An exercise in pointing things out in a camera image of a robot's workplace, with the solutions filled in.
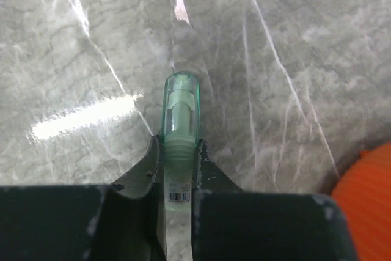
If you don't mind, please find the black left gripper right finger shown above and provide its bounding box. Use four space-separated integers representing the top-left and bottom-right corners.
191 140 359 260

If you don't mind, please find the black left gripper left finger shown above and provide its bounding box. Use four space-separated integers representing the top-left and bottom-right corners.
1 136 166 260

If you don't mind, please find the green eraser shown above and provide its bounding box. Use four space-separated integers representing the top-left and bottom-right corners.
161 72 200 211

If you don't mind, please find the orange round pen holder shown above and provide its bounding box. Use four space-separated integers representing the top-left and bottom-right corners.
332 142 390 260

